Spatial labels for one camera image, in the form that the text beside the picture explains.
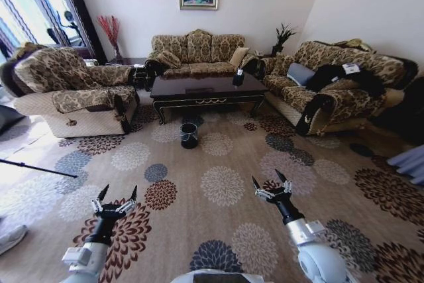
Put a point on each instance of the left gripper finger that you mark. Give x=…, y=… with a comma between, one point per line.
x=129, y=204
x=98, y=204

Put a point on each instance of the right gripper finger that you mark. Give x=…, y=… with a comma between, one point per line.
x=287, y=187
x=263, y=194

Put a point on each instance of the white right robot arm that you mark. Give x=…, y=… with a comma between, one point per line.
x=314, y=256

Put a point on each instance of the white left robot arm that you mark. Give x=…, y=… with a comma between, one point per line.
x=86, y=260

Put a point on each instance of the black marbled trash bin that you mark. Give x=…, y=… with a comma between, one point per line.
x=189, y=137

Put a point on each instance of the floral patterned carpet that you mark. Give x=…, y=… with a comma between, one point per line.
x=212, y=197

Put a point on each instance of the black tripod leg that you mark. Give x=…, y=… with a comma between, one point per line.
x=36, y=167

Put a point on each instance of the person's white shoe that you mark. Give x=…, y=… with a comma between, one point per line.
x=11, y=237

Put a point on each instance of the white robot front shell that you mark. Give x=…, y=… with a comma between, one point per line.
x=215, y=276

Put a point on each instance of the patterned two-seat sofa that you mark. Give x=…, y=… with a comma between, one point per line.
x=334, y=90

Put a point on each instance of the grey bolster pillow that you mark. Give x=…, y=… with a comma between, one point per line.
x=299, y=75

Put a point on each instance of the patterned armchair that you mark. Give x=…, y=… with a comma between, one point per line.
x=73, y=94

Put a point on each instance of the dark wooden coffee table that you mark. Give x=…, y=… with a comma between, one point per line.
x=205, y=92

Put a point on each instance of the black tissue box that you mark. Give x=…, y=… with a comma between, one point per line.
x=238, y=78

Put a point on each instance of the blue-grey cloth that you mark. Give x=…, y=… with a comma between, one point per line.
x=405, y=163

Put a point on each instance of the black fluffy garment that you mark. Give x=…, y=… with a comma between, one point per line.
x=344, y=79

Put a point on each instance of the patterned brown cushion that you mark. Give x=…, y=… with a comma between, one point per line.
x=169, y=59
x=281, y=63

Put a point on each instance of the dark side table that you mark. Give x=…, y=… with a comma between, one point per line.
x=137, y=72

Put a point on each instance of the white printed card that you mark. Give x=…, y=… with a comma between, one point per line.
x=351, y=68

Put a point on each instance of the dark corner table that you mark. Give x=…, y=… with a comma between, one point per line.
x=261, y=53

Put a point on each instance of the plain beige cushion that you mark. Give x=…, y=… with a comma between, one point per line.
x=238, y=56

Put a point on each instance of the green potted plant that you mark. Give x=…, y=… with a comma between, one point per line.
x=283, y=38

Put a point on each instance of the patterned three-seat sofa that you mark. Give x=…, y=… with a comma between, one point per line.
x=198, y=54

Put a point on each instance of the red dried stems in vase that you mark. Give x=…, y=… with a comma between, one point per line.
x=112, y=32

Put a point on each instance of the striped sheer curtain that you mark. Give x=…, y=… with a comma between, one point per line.
x=23, y=4

